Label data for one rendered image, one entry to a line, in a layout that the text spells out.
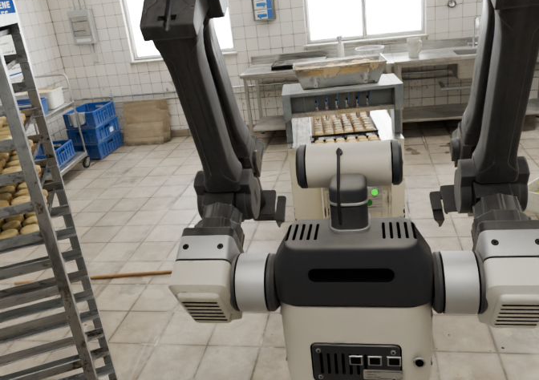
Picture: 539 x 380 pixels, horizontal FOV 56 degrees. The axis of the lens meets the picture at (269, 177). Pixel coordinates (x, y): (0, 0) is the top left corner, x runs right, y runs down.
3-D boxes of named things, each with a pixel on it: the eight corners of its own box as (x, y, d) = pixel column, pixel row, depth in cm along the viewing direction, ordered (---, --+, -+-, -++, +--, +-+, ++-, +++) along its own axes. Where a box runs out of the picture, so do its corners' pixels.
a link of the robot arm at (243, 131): (135, -12, 70) (211, -21, 68) (145, -35, 74) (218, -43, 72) (213, 180, 103) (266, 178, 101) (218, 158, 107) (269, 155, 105)
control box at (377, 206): (334, 212, 258) (332, 187, 253) (382, 209, 255) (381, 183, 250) (334, 216, 254) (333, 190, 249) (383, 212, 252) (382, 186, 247)
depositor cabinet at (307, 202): (299, 192, 467) (290, 102, 437) (378, 185, 461) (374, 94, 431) (299, 264, 349) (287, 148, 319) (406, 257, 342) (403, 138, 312)
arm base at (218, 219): (232, 234, 79) (249, 271, 88) (239, 192, 84) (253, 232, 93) (178, 236, 81) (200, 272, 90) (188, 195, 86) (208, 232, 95)
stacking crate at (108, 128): (93, 131, 689) (89, 117, 682) (120, 130, 681) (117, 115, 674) (69, 146, 634) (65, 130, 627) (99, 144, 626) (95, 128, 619)
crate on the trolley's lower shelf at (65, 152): (44, 158, 600) (40, 142, 593) (75, 155, 598) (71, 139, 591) (21, 175, 548) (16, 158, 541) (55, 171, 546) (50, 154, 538)
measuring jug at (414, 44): (416, 58, 546) (416, 39, 539) (403, 57, 563) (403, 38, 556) (426, 56, 552) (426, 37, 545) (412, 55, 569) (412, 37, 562)
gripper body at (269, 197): (233, 195, 118) (227, 176, 112) (277, 194, 117) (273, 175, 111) (230, 219, 114) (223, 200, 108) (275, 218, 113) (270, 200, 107)
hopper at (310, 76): (295, 83, 334) (293, 62, 329) (381, 74, 329) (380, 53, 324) (294, 93, 308) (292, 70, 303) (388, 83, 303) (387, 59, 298)
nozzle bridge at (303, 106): (287, 134, 349) (282, 84, 337) (395, 123, 343) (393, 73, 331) (286, 148, 318) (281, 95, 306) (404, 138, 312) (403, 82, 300)
